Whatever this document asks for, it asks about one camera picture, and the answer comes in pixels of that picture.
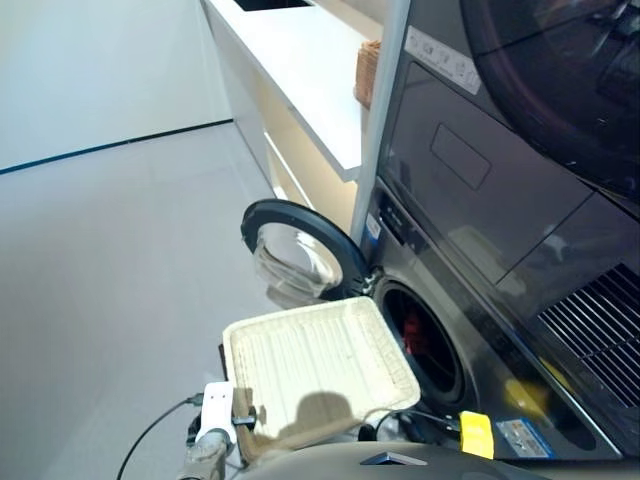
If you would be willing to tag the small brown woven basket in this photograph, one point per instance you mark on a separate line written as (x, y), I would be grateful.
(367, 75)

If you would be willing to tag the round washing machine door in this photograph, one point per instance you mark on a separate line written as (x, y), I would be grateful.
(300, 212)

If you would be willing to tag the blue and white washer sticker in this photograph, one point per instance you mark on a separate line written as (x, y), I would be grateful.
(525, 437)

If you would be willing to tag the black sink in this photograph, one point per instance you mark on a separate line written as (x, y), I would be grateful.
(270, 4)

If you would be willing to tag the white cabinet side panel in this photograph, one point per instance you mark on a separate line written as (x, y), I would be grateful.
(385, 100)

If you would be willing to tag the blue washer label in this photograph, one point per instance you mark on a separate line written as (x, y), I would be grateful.
(372, 225)

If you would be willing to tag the red garment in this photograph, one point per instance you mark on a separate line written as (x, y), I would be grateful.
(412, 330)

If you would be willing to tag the dark stacked dryer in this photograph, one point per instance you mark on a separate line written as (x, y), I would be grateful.
(500, 125)

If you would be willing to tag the white dryer instruction sticker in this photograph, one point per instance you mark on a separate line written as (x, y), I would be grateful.
(440, 57)

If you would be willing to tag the black basket stand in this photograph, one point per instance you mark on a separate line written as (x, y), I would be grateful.
(223, 362)

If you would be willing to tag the grey robot torso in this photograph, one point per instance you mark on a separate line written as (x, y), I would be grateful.
(325, 465)

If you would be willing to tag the pale woven laundry basket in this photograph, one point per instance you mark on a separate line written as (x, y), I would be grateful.
(320, 360)

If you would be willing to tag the white counter cabinet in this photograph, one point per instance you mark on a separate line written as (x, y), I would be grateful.
(310, 60)

